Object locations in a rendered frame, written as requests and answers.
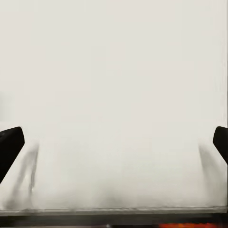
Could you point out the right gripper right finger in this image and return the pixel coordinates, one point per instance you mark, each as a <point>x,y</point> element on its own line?
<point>220,142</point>

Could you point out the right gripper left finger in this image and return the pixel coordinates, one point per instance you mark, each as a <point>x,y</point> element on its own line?
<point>11,143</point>

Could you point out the hardback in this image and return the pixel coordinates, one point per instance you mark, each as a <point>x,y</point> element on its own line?
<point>170,217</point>

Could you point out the bed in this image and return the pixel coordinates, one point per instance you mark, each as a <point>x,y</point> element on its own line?
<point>119,101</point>

